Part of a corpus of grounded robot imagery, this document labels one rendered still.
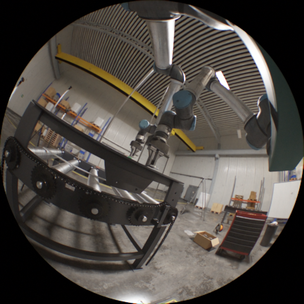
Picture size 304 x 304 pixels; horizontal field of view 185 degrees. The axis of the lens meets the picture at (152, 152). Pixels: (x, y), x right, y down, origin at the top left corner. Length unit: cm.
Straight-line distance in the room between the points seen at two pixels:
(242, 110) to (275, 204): 401
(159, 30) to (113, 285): 164
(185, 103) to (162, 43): 33
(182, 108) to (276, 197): 434
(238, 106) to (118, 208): 97
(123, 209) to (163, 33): 90
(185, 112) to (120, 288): 144
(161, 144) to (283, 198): 439
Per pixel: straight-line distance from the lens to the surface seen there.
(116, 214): 62
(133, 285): 125
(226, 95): 78
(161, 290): 133
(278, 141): 32
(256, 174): 1060
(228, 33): 766
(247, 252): 239
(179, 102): 42
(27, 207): 118
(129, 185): 57
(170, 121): 55
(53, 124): 60
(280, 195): 444
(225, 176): 1049
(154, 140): 47
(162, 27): 46
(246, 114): 68
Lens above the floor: 111
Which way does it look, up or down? 15 degrees up
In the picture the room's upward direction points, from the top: 22 degrees clockwise
